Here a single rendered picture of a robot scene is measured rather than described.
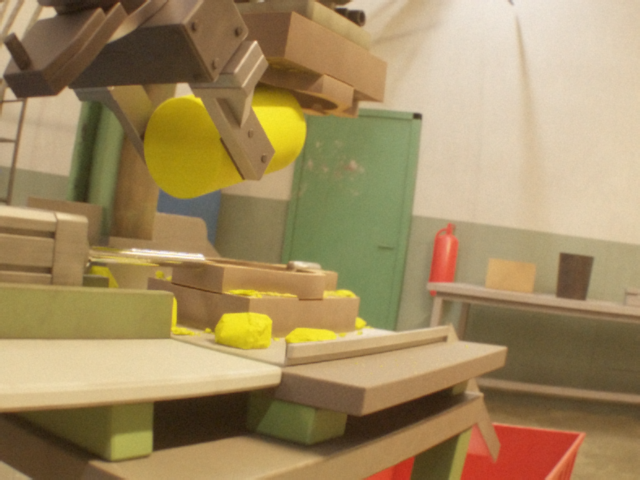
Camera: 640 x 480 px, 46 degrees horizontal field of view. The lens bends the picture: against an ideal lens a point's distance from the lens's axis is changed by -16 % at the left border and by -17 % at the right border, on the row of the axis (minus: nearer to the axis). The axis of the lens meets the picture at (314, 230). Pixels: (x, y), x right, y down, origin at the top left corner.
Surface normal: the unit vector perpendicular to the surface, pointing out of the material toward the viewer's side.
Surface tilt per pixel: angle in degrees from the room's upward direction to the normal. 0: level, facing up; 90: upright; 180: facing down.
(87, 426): 90
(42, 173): 90
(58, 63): 108
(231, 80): 146
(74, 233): 90
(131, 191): 90
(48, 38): 56
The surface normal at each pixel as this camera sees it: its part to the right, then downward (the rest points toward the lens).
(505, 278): -0.23, -0.04
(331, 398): -0.47, -0.07
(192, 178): -0.49, 0.22
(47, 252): 0.87, 0.11
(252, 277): 0.46, 0.06
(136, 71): -0.37, 0.79
